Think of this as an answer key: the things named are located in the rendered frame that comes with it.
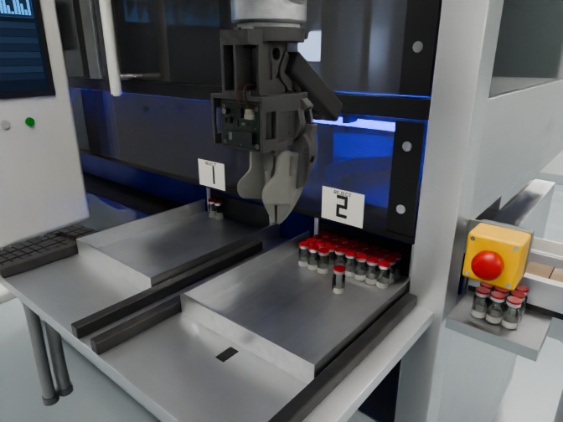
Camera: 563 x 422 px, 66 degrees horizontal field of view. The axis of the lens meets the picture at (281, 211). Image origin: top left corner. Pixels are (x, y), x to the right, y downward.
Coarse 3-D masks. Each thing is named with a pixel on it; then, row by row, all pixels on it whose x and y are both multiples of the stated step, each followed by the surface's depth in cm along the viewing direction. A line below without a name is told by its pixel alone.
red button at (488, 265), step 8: (480, 256) 59; (488, 256) 58; (496, 256) 58; (472, 264) 60; (480, 264) 59; (488, 264) 58; (496, 264) 58; (480, 272) 59; (488, 272) 58; (496, 272) 58
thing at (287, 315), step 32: (256, 256) 81; (288, 256) 88; (192, 288) 70; (224, 288) 75; (256, 288) 76; (288, 288) 76; (320, 288) 76; (352, 288) 76; (224, 320) 62; (256, 320) 67; (288, 320) 67; (320, 320) 67; (352, 320) 67; (256, 352) 59; (288, 352) 55; (320, 352) 60
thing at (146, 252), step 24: (168, 216) 105; (192, 216) 110; (96, 240) 92; (120, 240) 96; (144, 240) 96; (168, 240) 96; (192, 240) 96; (216, 240) 96; (240, 240) 89; (264, 240) 95; (96, 264) 85; (120, 264) 79; (144, 264) 85; (168, 264) 85; (192, 264) 80; (144, 288) 75
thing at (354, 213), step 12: (324, 192) 77; (336, 192) 75; (348, 192) 74; (324, 204) 78; (336, 204) 76; (348, 204) 74; (360, 204) 73; (324, 216) 78; (336, 216) 77; (348, 216) 75; (360, 216) 73
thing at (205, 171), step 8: (200, 160) 97; (200, 168) 98; (208, 168) 96; (216, 168) 94; (224, 168) 93; (200, 176) 98; (208, 176) 97; (216, 176) 95; (224, 176) 93; (208, 184) 97; (216, 184) 96; (224, 184) 94
